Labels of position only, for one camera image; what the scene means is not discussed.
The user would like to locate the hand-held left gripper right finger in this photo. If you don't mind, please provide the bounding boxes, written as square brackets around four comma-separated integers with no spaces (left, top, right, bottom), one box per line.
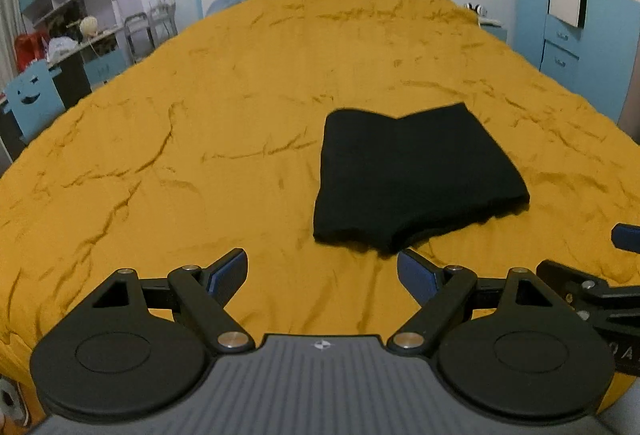
[396,248,556,359]

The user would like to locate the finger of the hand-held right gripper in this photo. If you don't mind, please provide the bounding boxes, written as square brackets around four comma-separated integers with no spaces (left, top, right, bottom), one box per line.
[535,258,640,323]
[610,223,640,254]

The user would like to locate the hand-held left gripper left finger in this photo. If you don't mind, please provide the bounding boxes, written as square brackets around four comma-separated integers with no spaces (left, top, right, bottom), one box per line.
[92,247,253,357]

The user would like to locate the black pants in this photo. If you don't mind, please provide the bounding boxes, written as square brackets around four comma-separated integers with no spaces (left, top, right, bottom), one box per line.
[312,102,531,259]

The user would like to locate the yellow quilted blanket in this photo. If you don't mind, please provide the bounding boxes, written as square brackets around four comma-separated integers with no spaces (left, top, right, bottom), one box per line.
[0,0,640,435]

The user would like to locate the blue wardrobe drawer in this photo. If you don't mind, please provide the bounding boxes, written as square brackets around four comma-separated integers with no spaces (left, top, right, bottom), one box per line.
[544,14,584,44]
[539,39,581,79]

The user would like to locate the blue white wardrobe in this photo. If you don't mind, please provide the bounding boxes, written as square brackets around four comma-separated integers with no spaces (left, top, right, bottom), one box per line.
[514,0,640,136]

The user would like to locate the white blue desk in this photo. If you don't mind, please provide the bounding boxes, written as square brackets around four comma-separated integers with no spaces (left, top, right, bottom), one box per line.
[40,27,127,92]

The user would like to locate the blue nightstand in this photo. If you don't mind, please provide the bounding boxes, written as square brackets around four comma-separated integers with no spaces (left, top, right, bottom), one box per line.
[479,17,509,44]

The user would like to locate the grey chair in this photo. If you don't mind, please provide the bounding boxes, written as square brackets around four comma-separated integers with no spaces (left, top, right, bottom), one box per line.
[122,9,179,64]

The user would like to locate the black white patterned object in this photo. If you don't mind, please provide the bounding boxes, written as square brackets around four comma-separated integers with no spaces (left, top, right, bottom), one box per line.
[0,375,26,427]

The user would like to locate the blue smiley face chair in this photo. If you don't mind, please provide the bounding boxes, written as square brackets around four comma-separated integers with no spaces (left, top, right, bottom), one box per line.
[0,62,66,146]

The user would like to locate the white plastic bag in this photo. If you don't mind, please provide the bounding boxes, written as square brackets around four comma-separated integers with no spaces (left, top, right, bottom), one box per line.
[47,37,79,59]

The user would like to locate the red bag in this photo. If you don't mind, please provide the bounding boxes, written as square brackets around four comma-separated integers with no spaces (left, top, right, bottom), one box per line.
[13,32,51,66]

